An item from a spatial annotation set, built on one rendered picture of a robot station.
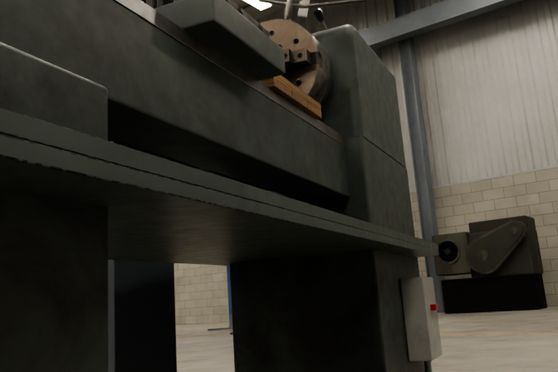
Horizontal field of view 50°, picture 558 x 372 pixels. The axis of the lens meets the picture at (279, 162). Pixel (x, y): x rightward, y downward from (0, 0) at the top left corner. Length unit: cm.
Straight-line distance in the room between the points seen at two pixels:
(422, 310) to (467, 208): 1010
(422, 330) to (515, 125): 1025
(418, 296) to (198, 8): 125
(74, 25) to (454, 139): 1173
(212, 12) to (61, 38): 32
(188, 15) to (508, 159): 1112
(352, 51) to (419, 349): 96
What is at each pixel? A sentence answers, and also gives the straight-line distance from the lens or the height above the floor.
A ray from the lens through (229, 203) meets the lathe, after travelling 82.
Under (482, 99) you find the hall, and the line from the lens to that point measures 1240.
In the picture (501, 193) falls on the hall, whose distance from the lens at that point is 1190.
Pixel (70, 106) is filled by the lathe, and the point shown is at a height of 63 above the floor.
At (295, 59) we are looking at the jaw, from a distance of 174.
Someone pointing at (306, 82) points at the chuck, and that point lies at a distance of 175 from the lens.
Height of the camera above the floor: 39
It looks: 13 degrees up
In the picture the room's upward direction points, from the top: 4 degrees counter-clockwise
